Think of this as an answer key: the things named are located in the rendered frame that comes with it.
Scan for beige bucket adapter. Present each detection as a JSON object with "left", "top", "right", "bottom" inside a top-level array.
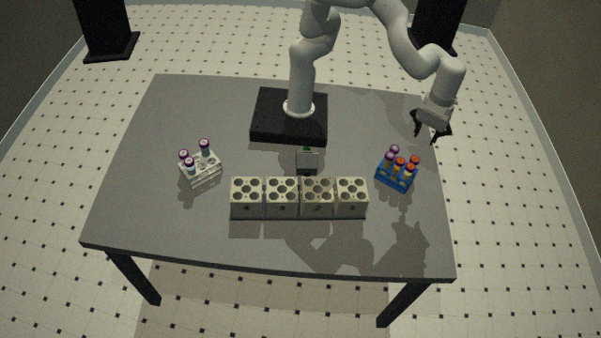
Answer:
[
  {"left": 230, "top": 177, "right": 263, "bottom": 217},
  {"left": 333, "top": 177, "right": 369, "bottom": 217},
  {"left": 265, "top": 177, "right": 299, "bottom": 217},
  {"left": 300, "top": 177, "right": 334, "bottom": 217}
]

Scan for blue tube rack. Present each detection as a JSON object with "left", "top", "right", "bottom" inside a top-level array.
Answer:
[{"left": 374, "top": 157, "right": 418, "bottom": 194}]

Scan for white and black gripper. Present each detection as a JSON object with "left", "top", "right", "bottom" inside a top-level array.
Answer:
[{"left": 409, "top": 91, "right": 455, "bottom": 146}]

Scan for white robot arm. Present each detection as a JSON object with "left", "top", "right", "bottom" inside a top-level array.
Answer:
[{"left": 283, "top": 0, "right": 467, "bottom": 128}]

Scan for cream tube rack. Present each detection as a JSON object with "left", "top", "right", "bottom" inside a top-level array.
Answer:
[{"left": 177, "top": 149, "right": 223, "bottom": 190}]

